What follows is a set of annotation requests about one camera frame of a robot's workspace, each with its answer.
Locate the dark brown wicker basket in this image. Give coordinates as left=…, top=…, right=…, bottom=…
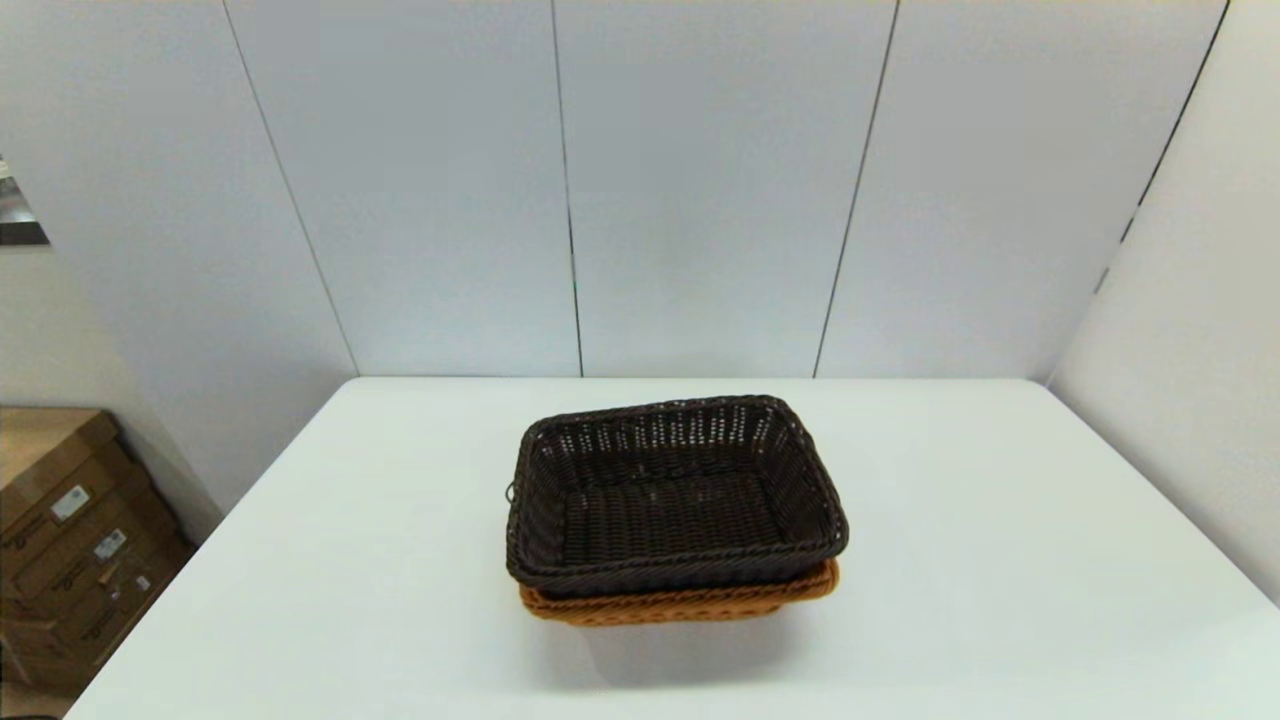
left=505, top=394, right=851, bottom=600

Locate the dark metal window ledge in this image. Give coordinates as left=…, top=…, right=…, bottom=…
left=0, top=160, right=50, bottom=247

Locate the cardboard box with white label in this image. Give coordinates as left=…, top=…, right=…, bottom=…
left=0, top=545, right=197, bottom=693
left=0, top=407, right=151, bottom=549
left=0, top=478, right=191, bottom=613

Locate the orange wicker basket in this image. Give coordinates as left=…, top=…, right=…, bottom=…
left=518, top=557, right=840, bottom=629

